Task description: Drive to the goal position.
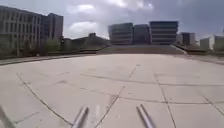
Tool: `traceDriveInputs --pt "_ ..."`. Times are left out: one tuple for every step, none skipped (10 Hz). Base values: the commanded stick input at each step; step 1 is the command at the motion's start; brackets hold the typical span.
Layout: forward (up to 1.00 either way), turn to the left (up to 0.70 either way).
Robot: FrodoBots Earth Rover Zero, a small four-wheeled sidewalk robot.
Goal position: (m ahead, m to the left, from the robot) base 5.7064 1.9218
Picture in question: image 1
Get wide stone stairs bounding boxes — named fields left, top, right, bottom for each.
left=95, top=44, right=185, bottom=56

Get low dark building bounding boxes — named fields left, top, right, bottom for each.
left=63, top=32, right=111, bottom=52

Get pale building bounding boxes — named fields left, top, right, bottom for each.
left=199, top=35, right=224, bottom=52

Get row of trees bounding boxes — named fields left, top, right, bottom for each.
left=0, top=34, right=81, bottom=57

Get robot's own part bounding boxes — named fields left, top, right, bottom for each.
left=70, top=105, right=90, bottom=128
left=135, top=103, right=156, bottom=128

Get grey multi-storey building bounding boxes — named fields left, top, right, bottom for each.
left=0, top=5, right=65, bottom=51

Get glass office building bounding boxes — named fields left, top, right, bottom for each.
left=107, top=20, right=180, bottom=46

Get grey stone slab plaza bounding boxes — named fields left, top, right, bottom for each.
left=0, top=53, right=224, bottom=128

